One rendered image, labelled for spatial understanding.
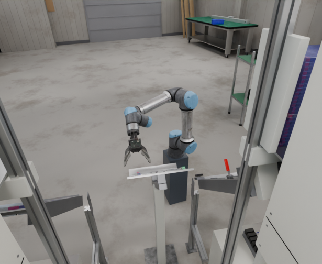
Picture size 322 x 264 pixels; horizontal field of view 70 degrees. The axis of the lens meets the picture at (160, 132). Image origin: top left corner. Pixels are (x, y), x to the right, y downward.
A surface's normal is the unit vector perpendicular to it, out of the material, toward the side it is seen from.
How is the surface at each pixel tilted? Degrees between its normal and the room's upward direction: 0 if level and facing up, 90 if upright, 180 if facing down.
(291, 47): 90
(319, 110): 90
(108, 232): 0
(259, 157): 90
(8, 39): 90
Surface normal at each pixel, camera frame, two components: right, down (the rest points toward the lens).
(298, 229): -0.99, 0.11
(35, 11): 0.33, 0.49
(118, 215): -0.02, -0.85
